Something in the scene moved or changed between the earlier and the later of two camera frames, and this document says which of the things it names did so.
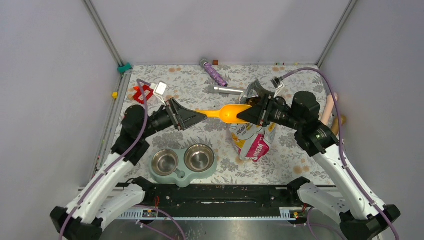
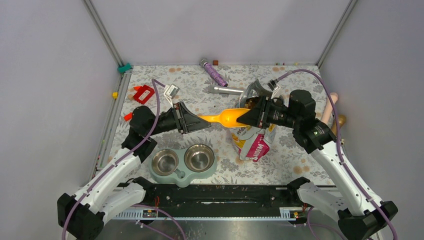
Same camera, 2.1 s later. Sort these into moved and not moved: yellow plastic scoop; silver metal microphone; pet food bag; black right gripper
Moved: yellow plastic scoop
Not moved: pet food bag; silver metal microphone; black right gripper
